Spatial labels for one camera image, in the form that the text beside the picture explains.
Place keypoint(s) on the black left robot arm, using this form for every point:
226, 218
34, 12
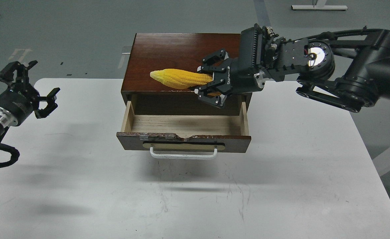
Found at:
14, 153

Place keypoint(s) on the wooden drawer with white handle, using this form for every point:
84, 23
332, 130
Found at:
184, 136

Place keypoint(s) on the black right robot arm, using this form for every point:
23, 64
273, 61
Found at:
345, 69

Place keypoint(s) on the white table leg base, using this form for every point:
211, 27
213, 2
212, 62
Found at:
320, 5

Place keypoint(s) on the dark wooden cabinet box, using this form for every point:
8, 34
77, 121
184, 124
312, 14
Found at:
185, 51

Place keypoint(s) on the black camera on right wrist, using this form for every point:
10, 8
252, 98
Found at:
258, 48

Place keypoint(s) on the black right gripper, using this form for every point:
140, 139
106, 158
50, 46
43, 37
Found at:
239, 78

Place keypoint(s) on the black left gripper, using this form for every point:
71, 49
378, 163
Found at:
21, 99

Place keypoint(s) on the yellow corn cob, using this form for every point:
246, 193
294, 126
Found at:
180, 79

